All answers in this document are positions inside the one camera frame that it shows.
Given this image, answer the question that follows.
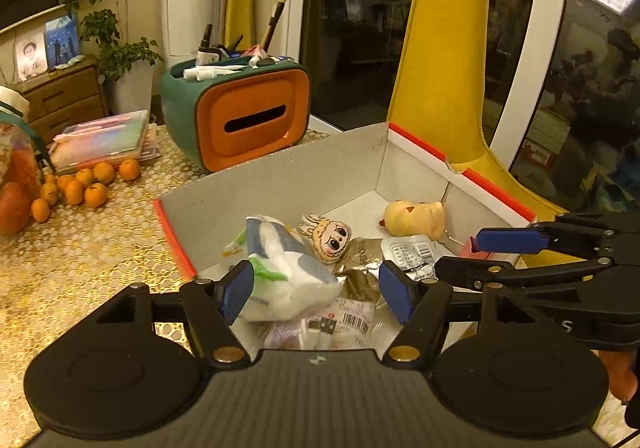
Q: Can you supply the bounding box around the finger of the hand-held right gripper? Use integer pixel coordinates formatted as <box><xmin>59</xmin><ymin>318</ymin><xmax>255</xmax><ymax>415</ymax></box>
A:
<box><xmin>475</xmin><ymin>212</ymin><xmax>640</xmax><ymax>259</ymax></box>
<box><xmin>434</xmin><ymin>255</ymin><xmax>621</xmax><ymax>294</ymax></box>

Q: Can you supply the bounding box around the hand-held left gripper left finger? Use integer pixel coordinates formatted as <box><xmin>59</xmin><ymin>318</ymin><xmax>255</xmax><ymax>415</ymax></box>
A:
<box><xmin>95</xmin><ymin>259</ymin><xmax>261</xmax><ymax>369</ymax></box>

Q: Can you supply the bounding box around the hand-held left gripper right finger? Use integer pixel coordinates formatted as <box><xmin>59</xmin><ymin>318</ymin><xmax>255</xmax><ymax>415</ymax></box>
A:
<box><xmin>378</xmin><ymin>260</ymin><xmax>546</xmax><ymax>369</ymax></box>

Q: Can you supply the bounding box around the silver packet white label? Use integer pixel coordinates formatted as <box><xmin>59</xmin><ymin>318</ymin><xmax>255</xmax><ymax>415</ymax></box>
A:
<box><xmin>381</xmin><ymin>234</ymin><xmax>440</xmax><ymax>285</ymax></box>

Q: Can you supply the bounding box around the brown silver foil packet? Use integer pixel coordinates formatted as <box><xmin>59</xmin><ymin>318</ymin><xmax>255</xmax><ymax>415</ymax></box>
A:
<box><xmin>334</xmin><ymin>237</ymin><xmax>388</xmax><ymax>304</ymax></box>

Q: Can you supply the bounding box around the clear plastic packet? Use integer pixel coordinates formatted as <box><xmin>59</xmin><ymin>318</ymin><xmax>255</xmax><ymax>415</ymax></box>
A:
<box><xmin>262</xmin><ymin>298</ymin><xmax>383</xmax><ymax>351</ymax></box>

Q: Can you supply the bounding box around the blue white tissue pack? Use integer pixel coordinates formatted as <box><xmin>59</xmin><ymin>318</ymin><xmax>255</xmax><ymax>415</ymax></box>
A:
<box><xmin>230</xmin><ymin>214</ymin><xmax>341</xmax><ymax>324</ymax></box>

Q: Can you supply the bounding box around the yellow doll head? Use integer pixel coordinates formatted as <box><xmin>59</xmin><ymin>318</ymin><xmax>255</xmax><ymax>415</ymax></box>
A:
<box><xmin>380</xmin><ymin>199</ymin><xmax>446</xmax><ymax>241</ymax></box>

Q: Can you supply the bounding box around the big-eyed doll keychain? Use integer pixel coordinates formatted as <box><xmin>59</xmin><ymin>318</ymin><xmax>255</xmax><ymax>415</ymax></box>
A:
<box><xmin>298</xmin><ymin>212</ymin><xmax>354</xmax><ymax>265</ymax></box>

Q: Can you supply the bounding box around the red cardboard box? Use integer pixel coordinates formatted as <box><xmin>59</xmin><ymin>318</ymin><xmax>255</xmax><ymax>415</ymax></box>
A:
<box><xmin>154</xmin><ymin>122</ymin><xmax>537</xmax><ymax>354</ymax></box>

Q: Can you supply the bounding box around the gold patterned desktop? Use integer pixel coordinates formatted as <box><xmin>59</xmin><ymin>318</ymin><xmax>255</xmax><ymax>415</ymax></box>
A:
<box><xmin>0</xmin><ymin>123</ymin><xmax>640</xmax><ymax>448</ymax></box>

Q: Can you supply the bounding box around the person's right hand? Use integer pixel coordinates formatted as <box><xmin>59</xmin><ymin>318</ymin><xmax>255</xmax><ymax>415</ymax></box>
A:
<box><xmin>597</xmin><ymin>350</ymin><xmax>640</xmax><ymax>403</ymax></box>

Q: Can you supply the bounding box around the cream patterned cushion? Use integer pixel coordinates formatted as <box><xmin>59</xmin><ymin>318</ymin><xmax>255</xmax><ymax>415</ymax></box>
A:
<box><xmin>595</xmin><ymin>393</ymin><xmax>640</xmax><ymax>448</ymax></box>

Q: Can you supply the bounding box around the magazine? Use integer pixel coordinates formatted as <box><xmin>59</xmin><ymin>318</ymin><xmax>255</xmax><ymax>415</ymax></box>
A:
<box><xmin>140</xmin><ymin>122</ymin><xmax>163</xmax><ymax>164</ymax></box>

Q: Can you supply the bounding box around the pile of oranges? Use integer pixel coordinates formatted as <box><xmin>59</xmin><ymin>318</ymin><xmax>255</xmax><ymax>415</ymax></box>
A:
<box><xmin>30</xmin><ymin>158</ymin><xmax>142</xmax><ymax>224</ymax></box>

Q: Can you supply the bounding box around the green orange tissue box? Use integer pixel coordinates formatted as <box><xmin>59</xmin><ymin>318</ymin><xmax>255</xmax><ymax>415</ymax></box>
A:
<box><xmin>160</xmin><ymin>57</ymin><xmax>312</xmax><ymax>174</ymax></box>

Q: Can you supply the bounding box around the yellow leather chair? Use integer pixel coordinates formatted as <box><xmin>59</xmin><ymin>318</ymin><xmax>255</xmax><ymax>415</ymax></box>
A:
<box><xmin>387</xmin><ymin>0</ymin><xmax>568</xmax><ymax>229</ymax></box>

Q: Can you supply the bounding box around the pastel plastic case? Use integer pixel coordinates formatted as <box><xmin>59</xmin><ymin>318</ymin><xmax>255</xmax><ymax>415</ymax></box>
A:
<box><xmin>47</xmin><ymin>109</ymin><xmax>151</xmax><ymax>171</ymax></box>

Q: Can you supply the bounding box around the white tube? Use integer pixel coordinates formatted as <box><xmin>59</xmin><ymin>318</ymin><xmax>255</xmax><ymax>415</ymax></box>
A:
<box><xmin>182</xmin><ymin>65</ymin><xmax>248</xmax><ymax>81</ymax></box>

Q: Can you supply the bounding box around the white plant pot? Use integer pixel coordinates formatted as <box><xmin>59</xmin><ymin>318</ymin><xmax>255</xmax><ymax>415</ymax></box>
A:
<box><xmin>105</xmin><ymin>60</ymin><xmax>156</xmax><ymax>121</ymax></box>

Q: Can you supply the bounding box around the red apple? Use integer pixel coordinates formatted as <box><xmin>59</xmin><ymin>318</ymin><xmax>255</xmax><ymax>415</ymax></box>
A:
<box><xmin>0</xmin><ymin>182</ymin><xmax>33</xmax><ymax>235</ymax></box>

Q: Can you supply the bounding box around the black bottle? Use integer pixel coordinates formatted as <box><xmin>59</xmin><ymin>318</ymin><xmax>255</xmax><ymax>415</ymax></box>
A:
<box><xmin>196</xmin><ymin>24</ymin><xmax>215</xmax><ymax>65</ymax></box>

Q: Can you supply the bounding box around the wooden sideboard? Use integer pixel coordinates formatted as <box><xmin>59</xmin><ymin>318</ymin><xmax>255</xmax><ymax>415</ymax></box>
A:
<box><xmin>10</xmin><ymin>53</ymin><xmax>108</xmax><ymax>144</ymax></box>

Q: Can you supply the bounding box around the printed fruit bag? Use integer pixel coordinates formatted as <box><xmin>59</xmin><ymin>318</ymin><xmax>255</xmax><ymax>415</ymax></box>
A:
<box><xmin>0</xmin><ymin>85</ymin><xmax>46</xmax><ymax>199</ymax></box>

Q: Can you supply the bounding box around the calligraphy brush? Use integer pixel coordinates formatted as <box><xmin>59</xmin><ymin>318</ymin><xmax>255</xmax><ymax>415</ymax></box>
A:
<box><xmin>260</xmin><ymin>0</ymin><xmax>292</xmax><ymax>51</ymax></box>

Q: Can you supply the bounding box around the blue picture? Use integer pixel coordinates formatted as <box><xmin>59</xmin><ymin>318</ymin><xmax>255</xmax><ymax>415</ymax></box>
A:
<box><xmin>45</xmin><ymin>13</ymin><xmax>82</xmax><ymax>69</ymax></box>

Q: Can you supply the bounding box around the portrait photo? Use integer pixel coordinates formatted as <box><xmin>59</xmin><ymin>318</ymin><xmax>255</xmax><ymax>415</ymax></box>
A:
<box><xmin>14</xmin><ymin>32</ymin><xmax>48</xmax><ymax>83</ymax></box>

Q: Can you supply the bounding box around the white door frame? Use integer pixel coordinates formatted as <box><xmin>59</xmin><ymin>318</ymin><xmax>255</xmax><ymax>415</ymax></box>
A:
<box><xmin>287</xmin><ymin>0</ymin><xmax>313</xmax><ymax>79</ymax></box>
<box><xmin>490</xmin><ymin>0</ymin><xmax>573</xmax><ymax>174</ymax></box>

